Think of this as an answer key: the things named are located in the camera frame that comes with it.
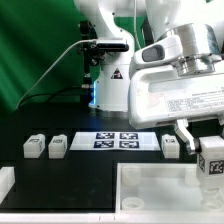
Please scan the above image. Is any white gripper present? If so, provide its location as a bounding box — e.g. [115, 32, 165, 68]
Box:
[129, 66, 224, 155]

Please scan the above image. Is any white square table top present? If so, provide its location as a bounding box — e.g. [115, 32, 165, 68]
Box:
[115, 163, 224, 213]

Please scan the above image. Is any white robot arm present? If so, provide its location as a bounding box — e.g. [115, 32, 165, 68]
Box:
[74, 0, 224, 154]

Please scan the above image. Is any white sheet with markers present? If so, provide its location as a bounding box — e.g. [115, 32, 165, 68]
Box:
[70, 131, 160, 151]

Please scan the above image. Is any white obstacle block left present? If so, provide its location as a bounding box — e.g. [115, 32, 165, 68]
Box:
[0, 167, 15, 204]

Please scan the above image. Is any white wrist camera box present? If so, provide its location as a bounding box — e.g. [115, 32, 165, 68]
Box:
[129, 35, 183, 77]

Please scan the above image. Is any black cable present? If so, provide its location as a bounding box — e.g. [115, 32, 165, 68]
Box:
[18, 85, 84, 107]

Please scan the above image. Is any black camera on stand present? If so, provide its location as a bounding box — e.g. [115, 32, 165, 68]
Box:
[77, 20, 130, 114]

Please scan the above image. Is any white camera cable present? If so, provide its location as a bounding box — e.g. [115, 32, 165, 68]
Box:
[15, 39, 98, 109]

